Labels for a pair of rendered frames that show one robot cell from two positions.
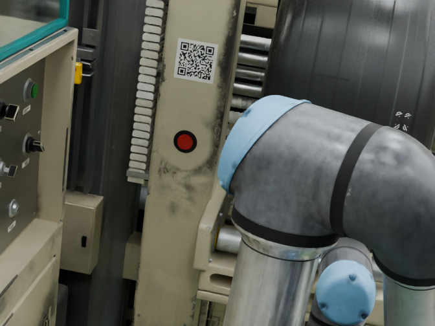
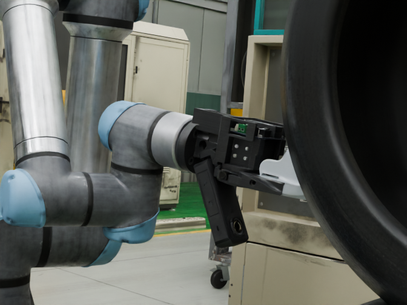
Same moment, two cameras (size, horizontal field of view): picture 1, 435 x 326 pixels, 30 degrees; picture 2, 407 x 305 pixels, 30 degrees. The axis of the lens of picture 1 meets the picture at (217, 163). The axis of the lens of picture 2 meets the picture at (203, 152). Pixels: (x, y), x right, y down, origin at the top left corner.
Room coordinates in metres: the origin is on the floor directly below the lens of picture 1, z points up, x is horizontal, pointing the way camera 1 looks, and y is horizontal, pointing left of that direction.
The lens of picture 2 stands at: (1.61, -1.05, 1.10)
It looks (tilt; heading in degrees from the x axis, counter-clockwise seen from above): 3 degrees down; 122
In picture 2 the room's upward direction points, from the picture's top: 4 degrees clockwise
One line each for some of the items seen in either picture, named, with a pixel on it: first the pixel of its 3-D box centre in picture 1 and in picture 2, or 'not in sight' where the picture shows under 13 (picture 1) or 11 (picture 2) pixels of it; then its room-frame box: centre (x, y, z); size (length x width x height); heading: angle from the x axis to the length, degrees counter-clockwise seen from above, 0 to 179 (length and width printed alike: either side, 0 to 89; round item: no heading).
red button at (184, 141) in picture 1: (185, 141); not in sight; (1.47, 0.07, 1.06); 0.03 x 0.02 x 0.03; 84
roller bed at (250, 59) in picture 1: (235, 88); not in sight; (1.92, -0.02, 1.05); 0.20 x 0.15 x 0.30; 84
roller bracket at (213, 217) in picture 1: (220, 207); not in sight; (1.54, -0.02, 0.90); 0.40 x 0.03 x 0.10; 174
